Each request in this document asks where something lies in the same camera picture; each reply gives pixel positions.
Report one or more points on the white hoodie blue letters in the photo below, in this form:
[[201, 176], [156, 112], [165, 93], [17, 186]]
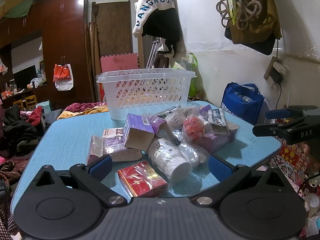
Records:
[[158, 18]]

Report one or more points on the yellow patterned blanket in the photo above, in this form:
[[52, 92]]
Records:
[[94, 110]]

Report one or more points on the blue shopping bag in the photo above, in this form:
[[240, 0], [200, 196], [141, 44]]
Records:
[[244, 101]]

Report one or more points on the purple cardboard box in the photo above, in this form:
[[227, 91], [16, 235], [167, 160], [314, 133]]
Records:
[[137, 133]]

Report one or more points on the pink foam mat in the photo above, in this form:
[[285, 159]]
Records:
[[117, 62]]

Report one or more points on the dark red wooden wardrobe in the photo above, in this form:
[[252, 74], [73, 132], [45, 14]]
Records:
[[62, 25]]

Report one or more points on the brown wooden board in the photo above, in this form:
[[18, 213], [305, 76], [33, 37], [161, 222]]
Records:
[[113, 20]]

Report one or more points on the red ball in plastic bag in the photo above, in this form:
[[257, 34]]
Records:
[[193, 128]]

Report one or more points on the teal storage box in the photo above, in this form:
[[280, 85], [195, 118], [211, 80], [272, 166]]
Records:
[[46, 105]]

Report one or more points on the brown item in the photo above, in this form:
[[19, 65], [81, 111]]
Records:
[[95, 149]]

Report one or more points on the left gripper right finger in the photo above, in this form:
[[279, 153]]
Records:
[[230, 178]]

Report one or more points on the brown hanging bag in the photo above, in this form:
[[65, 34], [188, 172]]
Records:
[[256, 25]]

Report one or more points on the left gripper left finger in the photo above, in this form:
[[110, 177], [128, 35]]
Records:
[[89, 178]]

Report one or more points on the red and white plastic bag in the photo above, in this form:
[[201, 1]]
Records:
[[63, 77]]

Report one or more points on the green and white tote bag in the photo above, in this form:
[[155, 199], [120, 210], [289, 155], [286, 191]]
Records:
[[190, 63]]

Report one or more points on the white plastic laundry basket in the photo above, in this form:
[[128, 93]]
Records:
[[140, 91]]

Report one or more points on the black television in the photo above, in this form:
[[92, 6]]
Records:
[[23, 77]]

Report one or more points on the wall power socket with chargers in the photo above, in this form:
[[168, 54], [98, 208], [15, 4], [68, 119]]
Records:
[[275, 72]]

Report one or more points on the red packet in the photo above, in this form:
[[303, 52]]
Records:
[[141, 180]]

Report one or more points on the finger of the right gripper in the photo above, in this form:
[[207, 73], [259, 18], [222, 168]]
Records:
[[267, 130], [278, 114]]

